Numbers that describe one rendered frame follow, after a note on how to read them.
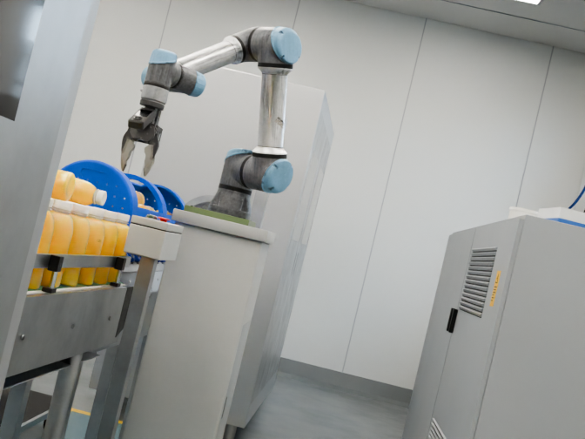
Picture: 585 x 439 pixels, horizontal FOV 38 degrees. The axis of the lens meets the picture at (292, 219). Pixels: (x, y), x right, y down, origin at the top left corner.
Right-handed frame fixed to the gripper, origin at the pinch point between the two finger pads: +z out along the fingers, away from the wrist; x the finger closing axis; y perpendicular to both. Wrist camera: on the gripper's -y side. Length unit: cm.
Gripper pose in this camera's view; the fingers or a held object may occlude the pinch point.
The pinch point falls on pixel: (134, 169)
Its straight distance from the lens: 249.9
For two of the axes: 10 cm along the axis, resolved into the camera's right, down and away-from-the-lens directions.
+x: -9.7, -2.3, 0.8
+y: 0.7, 0.5, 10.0
